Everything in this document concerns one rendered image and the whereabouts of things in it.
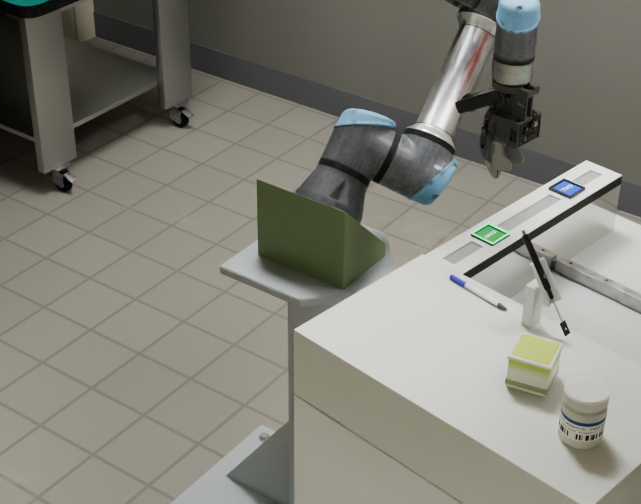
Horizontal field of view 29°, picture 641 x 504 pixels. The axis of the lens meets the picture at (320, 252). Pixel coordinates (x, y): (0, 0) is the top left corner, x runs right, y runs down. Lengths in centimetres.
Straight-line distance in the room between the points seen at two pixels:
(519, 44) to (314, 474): 88
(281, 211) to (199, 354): 124
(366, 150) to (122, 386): 135
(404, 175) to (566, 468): 85
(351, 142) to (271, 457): 93
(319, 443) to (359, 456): 10
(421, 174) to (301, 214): 26
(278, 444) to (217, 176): 174
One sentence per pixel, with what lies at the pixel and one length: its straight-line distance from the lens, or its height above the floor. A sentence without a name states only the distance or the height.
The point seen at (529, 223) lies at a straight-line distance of 257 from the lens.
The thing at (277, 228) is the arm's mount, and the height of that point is 91.
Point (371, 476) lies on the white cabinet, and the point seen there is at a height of 75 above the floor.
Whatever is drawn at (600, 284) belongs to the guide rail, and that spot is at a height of 84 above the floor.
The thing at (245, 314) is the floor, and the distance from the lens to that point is 391.
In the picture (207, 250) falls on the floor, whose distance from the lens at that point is 422.
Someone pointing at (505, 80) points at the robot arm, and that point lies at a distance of 231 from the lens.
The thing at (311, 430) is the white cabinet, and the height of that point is 76.
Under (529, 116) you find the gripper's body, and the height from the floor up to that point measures 125.
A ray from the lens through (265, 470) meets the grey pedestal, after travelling 321.
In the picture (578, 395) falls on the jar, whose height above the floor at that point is 106.
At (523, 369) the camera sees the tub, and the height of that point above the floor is 101.
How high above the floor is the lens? 229
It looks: 33 degrees down
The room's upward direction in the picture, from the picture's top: 1 degrees clockwise
